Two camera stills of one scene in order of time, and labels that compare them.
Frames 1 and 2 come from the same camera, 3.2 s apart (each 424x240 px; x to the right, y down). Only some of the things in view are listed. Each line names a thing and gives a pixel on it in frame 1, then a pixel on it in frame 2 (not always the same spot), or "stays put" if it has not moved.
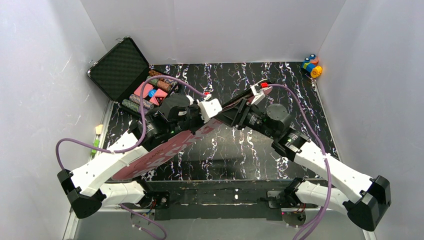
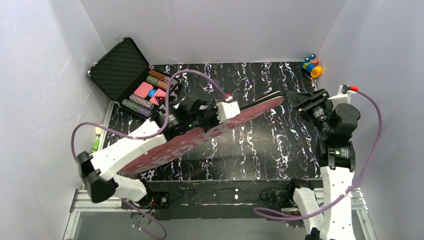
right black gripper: (239, 116) to (313, 102)
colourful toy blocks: (310, 64) stays put
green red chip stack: (160, 83) stays put
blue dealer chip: (151, 92) stays put
